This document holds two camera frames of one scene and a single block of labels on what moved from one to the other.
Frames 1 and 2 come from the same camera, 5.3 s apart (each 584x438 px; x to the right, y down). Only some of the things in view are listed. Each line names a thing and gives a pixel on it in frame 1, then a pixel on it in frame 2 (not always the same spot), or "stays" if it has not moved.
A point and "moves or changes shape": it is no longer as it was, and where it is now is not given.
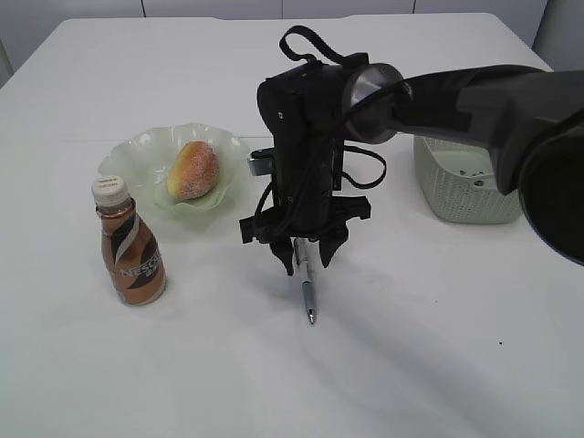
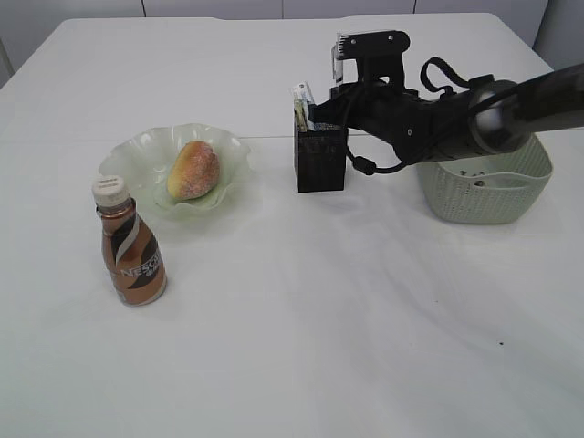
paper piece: [471, 174] stays
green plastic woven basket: [458, 183] stays
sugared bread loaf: [193, 172] stays
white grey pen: [306, 252] moves or changes shape
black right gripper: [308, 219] -> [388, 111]
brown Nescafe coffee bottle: [131, 247] stays
